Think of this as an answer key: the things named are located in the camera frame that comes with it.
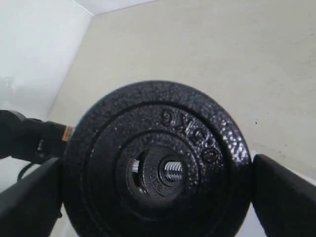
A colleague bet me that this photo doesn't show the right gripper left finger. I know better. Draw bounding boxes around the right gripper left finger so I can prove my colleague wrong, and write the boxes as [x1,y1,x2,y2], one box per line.
[0,158,62,237]

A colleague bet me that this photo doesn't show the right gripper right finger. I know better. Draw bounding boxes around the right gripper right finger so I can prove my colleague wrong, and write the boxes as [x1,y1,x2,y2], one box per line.
[252,154,316,237]

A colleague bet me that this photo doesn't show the chrome threaded dumbbell bar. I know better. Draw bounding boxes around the chrome threaded dumbbell bar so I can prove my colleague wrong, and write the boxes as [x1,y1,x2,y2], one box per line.
[130,158,183,186]

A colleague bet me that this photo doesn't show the black weight plate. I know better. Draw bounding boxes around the black weight plate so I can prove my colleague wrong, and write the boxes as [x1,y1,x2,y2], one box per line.
[61,81,251,237]

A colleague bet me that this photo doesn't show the left black camera cable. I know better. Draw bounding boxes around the left black camera cable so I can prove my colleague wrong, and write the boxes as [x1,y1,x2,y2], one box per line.
[17,161,47,182]

